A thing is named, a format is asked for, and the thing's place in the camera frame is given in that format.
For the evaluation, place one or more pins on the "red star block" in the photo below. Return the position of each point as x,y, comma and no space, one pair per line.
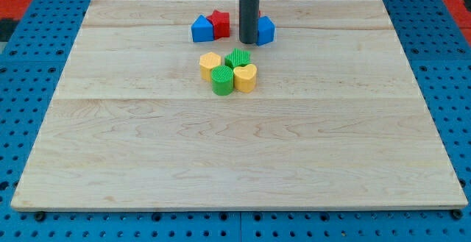
221,24

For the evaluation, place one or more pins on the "green circle block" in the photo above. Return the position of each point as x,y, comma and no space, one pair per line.
222,80

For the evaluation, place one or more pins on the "wooden board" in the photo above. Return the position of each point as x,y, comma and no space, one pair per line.
336,121

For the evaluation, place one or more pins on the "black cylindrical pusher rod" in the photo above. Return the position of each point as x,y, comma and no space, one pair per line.
248,21

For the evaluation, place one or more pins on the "yellow hexagon block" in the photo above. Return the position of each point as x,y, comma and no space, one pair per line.
207,62

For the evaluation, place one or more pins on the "green star block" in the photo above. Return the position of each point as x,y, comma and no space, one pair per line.
237,58

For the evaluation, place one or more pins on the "blue pentagon block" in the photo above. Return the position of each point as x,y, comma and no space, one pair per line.
266,31
202,30

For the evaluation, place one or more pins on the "yellow heart block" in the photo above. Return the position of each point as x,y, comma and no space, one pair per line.
245,78

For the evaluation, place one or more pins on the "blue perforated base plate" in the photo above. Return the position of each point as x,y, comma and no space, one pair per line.
35,56

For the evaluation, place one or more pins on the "blue pentagon block left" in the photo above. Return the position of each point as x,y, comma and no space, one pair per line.
202,30

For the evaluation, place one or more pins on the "blue pentagon block right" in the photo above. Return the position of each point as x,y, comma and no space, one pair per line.
266,31

